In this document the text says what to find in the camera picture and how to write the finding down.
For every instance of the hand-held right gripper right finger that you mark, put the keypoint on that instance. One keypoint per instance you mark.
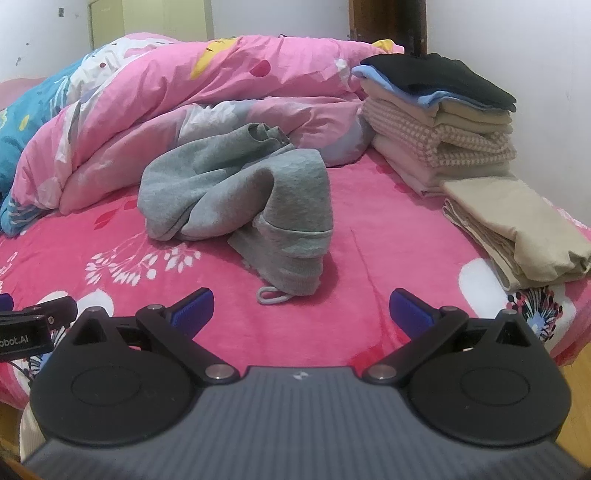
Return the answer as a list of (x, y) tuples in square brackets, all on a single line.
[(411, 314)]

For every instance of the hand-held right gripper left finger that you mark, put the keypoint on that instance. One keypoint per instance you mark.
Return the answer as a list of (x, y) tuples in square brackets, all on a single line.
[(194, 311)]

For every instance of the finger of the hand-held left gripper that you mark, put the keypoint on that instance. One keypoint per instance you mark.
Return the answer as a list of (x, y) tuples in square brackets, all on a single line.
[(5, 302), (60, 311)]

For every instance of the stack of folded clothes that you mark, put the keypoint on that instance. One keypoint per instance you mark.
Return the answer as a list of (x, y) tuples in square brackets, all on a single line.
[(438, 76)]

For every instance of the person's cream knit sweater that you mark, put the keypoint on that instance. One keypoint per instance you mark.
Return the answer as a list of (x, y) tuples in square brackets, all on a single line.
[(25, 434)]

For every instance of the pink floral blanket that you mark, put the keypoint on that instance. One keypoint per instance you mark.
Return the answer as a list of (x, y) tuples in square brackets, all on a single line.
[(369, 221)]

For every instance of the beige folded pants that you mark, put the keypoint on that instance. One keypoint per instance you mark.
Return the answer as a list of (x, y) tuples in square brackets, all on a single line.
[(521, 221)]

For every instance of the checked folded garment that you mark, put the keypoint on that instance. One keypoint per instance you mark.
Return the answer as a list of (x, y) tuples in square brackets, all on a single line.
[(415, 129)]

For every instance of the beige folded garment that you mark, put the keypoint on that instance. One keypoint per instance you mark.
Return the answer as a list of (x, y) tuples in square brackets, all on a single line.
[(461, 117)]

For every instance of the pink and blue printed quilt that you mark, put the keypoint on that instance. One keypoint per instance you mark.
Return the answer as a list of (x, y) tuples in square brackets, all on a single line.
[(161, 83)]

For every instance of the blue folded garment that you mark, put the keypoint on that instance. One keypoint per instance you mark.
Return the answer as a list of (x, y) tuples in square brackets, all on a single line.
[(369, 73)]

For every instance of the dark wooden door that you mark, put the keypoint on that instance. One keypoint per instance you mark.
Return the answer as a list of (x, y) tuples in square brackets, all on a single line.
[(374, 21)]

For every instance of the yellow green wardrobe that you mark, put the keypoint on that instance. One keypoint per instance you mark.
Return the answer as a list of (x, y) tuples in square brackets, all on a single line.
[(152, 18)]

